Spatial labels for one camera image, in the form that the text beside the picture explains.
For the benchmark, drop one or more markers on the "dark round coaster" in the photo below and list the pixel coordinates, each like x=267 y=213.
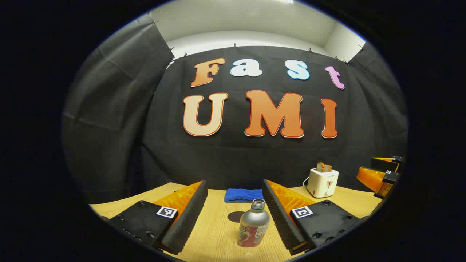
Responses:
x=235 y=217

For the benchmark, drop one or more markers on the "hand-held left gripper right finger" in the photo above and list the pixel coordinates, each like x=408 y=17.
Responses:
x=278 y=218

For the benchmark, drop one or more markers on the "silver water bottle red label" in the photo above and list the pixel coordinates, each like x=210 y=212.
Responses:
x=255 y=222

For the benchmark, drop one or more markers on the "blue cloth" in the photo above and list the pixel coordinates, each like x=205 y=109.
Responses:
x=240 y=195

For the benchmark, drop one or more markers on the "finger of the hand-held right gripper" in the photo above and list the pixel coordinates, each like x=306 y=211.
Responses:
x=384 y=164
x=371 y=178

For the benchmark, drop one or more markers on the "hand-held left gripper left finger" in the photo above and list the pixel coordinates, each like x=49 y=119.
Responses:
x=189 y=222

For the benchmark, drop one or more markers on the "bread slice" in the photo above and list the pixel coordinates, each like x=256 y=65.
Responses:
x=323 y=167

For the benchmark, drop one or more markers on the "white toaster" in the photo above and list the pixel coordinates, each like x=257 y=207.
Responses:
x=322 y=183

